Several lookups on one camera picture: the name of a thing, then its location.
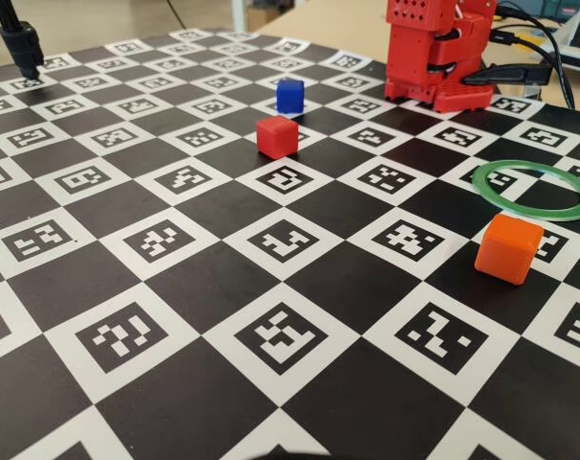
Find red cube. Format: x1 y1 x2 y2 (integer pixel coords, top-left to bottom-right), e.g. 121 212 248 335
255 114 300 159

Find blue cube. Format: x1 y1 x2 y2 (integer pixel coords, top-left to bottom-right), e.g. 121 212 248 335
275 79 306 115

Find orange cube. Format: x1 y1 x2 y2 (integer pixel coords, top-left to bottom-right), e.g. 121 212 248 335
474 213 545 288

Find black white marker checkerboard mat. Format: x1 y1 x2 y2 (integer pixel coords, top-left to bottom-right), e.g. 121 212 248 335
0 27 580 460

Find cardboard box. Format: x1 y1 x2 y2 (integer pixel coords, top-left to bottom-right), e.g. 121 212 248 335
247 7 281 31

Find black power plug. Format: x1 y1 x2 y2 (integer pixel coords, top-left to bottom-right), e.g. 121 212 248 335
463 64 554 88

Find black tripod leg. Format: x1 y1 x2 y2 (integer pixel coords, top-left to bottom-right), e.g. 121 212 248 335
0 0 45 81

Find green flat ring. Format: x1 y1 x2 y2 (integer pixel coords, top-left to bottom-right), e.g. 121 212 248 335
471 159 580 222

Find thick black cable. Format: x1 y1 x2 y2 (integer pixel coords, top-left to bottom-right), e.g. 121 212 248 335
493 2 576 110

